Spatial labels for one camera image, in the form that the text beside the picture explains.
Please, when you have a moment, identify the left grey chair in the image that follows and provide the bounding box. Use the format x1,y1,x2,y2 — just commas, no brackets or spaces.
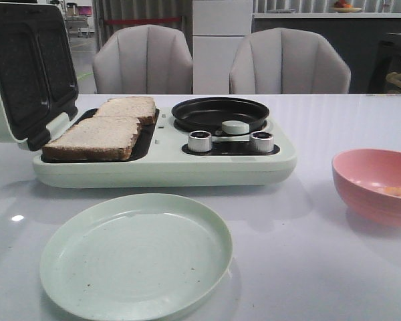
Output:
93,25,193,94

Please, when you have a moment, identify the black round frying pan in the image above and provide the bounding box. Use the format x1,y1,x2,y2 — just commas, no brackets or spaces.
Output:
171,97,269,136

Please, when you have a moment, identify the pink bowl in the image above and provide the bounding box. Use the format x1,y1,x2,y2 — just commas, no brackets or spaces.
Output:
332,148,401,227

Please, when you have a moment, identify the silver control knob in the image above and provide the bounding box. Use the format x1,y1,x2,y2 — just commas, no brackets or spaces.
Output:
187,130,213,152
249,131,275,153

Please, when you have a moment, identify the fruit plate on counter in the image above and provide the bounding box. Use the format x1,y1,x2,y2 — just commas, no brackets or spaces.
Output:
330,0,362,13

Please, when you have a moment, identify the left silver control knob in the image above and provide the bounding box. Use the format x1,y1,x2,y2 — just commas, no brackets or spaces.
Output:
187,130,213,152

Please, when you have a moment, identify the green breakfast maker lid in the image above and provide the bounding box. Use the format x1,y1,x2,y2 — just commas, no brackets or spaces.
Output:
0,2,78,151

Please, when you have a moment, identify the right silver control knob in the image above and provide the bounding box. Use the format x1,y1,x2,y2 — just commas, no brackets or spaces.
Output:
249,131,275,153

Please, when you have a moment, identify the white cabinet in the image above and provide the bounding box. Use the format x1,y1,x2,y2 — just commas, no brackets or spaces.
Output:
192,1,253,94

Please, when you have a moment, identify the light green plate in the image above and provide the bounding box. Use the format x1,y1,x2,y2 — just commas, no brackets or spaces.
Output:
39,193,233,320

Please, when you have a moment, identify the bread slice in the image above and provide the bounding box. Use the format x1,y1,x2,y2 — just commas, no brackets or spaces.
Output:
42,116,141,161
94,96,156,125

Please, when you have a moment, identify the green breakfast maker base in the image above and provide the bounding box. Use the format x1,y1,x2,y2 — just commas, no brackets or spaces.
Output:
33,106,297,188

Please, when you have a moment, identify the grey chair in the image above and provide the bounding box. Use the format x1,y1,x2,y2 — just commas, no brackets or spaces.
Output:
93,25,193,94
229,27,351,94

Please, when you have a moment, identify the shrimp piece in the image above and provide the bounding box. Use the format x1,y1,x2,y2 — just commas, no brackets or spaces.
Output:
383,187,401,197

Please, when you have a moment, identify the dark washing machine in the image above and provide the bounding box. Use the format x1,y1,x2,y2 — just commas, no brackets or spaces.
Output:
368,33,401,94

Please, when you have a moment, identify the right grey chair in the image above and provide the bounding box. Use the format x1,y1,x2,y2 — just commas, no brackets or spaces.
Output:
229,27,351,94

